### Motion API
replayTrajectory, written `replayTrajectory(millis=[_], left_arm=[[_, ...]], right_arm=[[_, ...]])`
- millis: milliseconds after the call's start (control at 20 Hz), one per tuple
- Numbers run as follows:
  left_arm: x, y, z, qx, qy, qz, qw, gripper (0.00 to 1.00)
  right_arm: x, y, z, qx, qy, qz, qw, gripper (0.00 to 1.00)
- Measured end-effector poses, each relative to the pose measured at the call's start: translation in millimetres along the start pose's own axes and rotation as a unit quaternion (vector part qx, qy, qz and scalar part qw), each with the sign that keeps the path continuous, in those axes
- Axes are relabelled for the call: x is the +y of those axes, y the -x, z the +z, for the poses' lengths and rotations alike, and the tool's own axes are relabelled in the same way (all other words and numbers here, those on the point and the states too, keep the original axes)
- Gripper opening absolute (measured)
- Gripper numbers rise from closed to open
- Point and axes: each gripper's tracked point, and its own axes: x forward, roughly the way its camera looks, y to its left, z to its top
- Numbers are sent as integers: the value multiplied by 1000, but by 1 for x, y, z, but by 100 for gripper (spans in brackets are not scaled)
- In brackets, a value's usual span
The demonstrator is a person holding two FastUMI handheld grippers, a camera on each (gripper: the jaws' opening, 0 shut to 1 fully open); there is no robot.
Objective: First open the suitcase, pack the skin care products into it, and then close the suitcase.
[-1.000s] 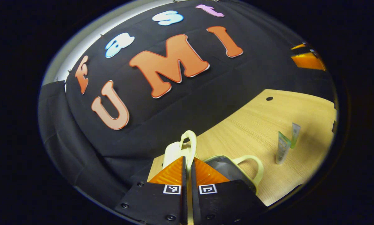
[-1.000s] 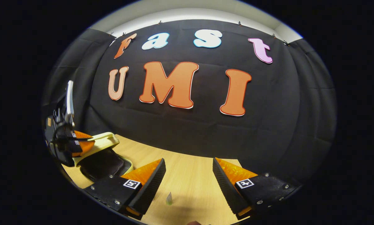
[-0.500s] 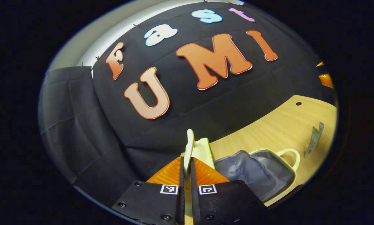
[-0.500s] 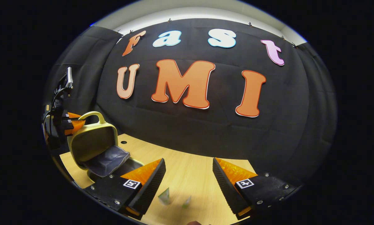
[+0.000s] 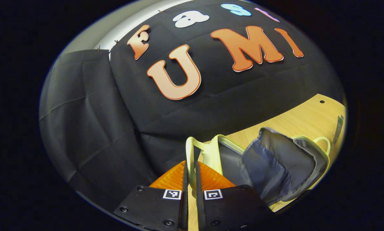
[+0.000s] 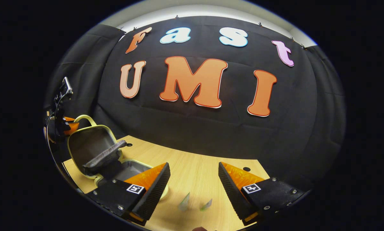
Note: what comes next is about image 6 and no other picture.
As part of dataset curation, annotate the pale yellow small suitcase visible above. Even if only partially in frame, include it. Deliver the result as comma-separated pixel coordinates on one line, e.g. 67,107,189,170
67,115,170,201

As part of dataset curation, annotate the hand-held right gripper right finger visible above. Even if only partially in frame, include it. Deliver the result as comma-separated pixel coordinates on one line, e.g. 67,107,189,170
218,161,308,222

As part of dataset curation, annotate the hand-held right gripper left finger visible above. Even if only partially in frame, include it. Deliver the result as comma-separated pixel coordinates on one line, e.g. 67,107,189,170
86,162,171,226

